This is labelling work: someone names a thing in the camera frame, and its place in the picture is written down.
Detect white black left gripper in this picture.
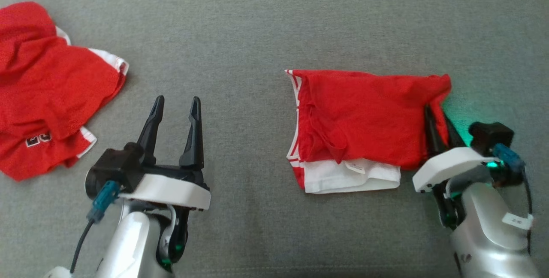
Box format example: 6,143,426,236
120,95,211,266

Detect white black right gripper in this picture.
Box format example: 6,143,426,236
412,104,500,229

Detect red white jersey shirt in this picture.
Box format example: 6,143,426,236
285,69,452,194

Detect white paper label tag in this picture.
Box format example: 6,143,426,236
502,212,534,230

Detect red mesh shorts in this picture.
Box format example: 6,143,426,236
0,1,129,181

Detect black cable teal plug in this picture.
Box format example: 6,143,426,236
492,143,534,255
70,180,121,274

